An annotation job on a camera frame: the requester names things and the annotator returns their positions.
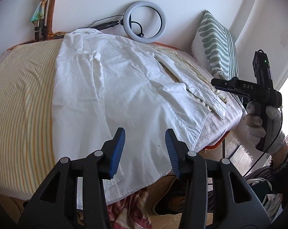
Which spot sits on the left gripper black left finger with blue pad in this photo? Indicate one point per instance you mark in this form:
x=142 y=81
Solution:
x=72 y=194

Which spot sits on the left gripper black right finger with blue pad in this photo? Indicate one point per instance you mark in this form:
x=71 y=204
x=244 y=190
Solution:
x=235 y=203

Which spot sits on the black sleeved forearm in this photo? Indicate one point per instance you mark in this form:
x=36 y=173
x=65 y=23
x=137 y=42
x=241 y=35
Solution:
x=279 y=180

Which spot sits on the white ring light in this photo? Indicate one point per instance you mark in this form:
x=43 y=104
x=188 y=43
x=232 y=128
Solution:
x=145 y=21

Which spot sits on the green white striped pillow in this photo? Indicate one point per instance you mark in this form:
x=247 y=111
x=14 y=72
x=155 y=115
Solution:
x=214 y=48

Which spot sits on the white shirt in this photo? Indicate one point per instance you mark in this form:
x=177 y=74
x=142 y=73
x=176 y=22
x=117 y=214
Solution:
x=103 y=82

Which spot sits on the tripod stand with colourful cloth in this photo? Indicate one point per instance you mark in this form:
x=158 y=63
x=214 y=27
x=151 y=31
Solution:
x=39 y=19

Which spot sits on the black shoe on floor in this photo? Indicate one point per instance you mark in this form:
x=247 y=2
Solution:
x=173 y=201

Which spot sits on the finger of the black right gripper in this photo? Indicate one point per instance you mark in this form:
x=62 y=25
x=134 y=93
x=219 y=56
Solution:
x=224 y=85

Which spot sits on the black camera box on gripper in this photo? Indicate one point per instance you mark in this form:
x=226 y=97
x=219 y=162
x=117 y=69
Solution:
x=262 y=71

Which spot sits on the yellow striped bed cover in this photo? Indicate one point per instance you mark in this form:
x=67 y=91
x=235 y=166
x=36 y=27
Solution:
x=26 y=91

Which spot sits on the grey knit gloved hand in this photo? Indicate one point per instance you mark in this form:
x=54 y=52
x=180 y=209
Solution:
x=256 y=132

